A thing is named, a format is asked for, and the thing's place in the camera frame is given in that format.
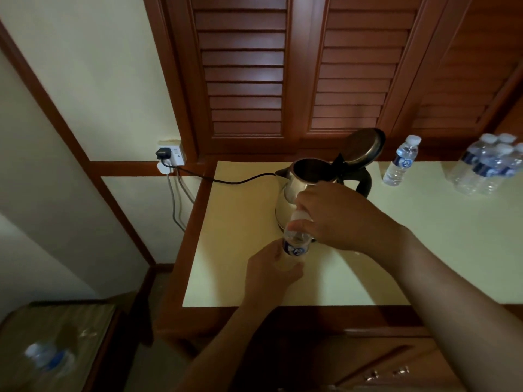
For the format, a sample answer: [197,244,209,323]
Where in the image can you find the stainless steel electric kettle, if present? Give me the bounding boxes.
[275,127,386,243]

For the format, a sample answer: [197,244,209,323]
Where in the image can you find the wooden louvered shutter door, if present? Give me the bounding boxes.
[390,0,523,137]
[165,0,311,154]
[494,97,523,143]
[302,0,446,139]

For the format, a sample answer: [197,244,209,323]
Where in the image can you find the grey cable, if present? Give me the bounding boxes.
[166,173,187,233]
[176,171,196,205]

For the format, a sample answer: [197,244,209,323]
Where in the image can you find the person's left hand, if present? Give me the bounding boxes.
[243,238,305,313]

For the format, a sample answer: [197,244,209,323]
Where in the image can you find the brass drawer handle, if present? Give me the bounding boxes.
[363,365,411,382]

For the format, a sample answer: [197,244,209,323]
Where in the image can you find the wooden side table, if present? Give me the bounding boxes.
[0,301,123,392]

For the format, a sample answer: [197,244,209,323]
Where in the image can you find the person's left forearm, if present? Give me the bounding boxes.
[175,302,267,392]

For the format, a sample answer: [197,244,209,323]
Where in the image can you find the wooden cabinet cream top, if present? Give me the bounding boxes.
[155,152,523,392]

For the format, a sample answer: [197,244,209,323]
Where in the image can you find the black power cord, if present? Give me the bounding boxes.
[161,158,281,186]

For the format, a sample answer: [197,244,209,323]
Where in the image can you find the large blue label water bottle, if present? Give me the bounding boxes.
[24,342,76,374]

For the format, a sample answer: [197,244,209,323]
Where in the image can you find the white wall socket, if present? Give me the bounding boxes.
[157,140,187,168]

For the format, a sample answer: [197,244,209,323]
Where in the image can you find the person's right hand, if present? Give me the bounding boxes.
[288,181,416,266]

